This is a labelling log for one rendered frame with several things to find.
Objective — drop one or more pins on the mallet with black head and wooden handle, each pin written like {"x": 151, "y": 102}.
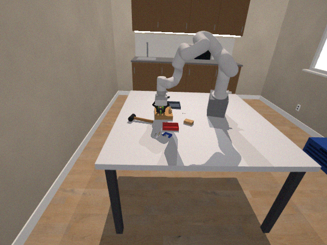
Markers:
{"x": 133, "y": 116}

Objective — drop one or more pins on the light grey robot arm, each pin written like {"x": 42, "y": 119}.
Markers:
{"x": 203, "y": 41}

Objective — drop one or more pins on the small tan wooden block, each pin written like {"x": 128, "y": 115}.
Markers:
{"x": 188, "y": 121}

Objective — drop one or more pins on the light wooden board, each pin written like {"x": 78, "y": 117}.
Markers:
{"x": 164, "y": 116}

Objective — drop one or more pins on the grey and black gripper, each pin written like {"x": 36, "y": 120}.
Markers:
{"x": 160, "y": 103}

